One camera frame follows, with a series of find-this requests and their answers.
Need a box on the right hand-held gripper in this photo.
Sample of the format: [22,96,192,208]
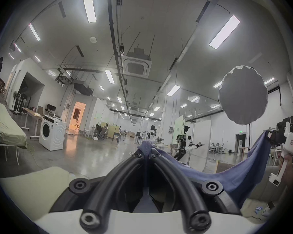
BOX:
[266,122,293,187]

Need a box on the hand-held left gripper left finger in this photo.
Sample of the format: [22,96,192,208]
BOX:
[69,152,145,230]

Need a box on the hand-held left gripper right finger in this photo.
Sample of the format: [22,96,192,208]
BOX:
[150,148,224,231]

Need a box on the blue garment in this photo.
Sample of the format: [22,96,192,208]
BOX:
[136,131,272,209]

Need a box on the person's right hand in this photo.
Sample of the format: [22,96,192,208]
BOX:
[278,153,293,183]

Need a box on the black and white humanoid robot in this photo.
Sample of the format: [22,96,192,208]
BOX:
[173,124,205,166]

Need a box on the round white softbox lamp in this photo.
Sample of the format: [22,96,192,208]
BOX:
[218,65,269,170]

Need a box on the white washing machine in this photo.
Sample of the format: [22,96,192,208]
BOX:
[39,115,68,152]

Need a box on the bed with beige sheet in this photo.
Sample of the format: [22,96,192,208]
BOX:
[0,166,284,225]

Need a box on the wooden desk with monitor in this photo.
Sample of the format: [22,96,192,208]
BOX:
[21,103,56,139]

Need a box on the table with pale green sheet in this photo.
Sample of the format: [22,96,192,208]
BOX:
[0,98,28,166]

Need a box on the standing fan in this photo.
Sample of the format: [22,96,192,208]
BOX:
[10,91,21,115]

